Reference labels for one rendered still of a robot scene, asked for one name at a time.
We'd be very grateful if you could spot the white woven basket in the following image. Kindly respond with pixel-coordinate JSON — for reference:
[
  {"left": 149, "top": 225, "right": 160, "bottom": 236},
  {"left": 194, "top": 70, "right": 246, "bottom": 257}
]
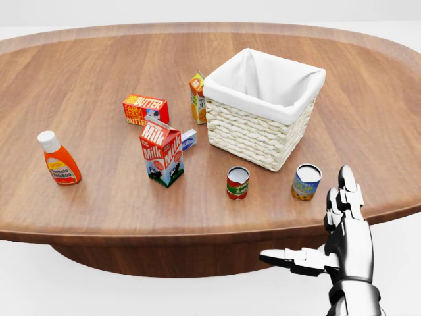
[{"left": 202, "top": 47, "right": 327, "bottom": 172}]

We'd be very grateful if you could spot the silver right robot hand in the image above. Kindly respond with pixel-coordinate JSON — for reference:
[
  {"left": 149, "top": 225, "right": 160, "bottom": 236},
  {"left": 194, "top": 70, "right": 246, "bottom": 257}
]
[{"left": 259, "top": 165, "right": 375, "bottom": 286}]

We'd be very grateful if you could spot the red butter box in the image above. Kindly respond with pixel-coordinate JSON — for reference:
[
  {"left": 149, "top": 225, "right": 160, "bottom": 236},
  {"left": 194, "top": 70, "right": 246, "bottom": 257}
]
[{"left": 122, "top": 94, "right": 170, "bottom": 127}]

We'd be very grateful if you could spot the small blue white box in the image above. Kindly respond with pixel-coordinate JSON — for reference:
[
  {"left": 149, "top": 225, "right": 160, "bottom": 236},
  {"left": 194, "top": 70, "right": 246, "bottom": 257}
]
[{"left": 181, "top": 128, "right": 198, "bottom": 152}]

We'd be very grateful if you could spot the tomato sauce can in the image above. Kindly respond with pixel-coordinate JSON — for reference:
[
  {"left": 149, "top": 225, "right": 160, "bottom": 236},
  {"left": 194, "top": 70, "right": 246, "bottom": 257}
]
[{"left": 226, "top": 166, "right": 251, "bottom": 201}]

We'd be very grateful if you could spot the alphabet soup can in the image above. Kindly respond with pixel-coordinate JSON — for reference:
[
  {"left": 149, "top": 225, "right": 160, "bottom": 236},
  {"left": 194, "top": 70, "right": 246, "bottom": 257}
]
[{"left": 291, "top": 163, "right": 323, "bottom": 202}]

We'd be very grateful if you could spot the red milk carton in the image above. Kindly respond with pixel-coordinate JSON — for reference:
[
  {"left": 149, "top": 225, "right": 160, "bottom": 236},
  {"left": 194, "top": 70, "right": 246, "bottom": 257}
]
[{"left": 139, "top": 115, "right": 185, "bottom": 189}]

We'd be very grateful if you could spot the orange juice carton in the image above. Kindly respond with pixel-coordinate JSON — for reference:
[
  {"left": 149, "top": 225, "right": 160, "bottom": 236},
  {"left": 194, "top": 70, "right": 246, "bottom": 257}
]
[{"left": 189, "top": 69, "right": 208, "bottom": 126}]

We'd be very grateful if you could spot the orange ketchup bottle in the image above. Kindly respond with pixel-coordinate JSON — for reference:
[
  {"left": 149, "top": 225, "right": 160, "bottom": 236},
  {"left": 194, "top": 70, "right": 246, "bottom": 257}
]
[{"left": 37, "top": 130, "right": 82, "bottom": 186}]

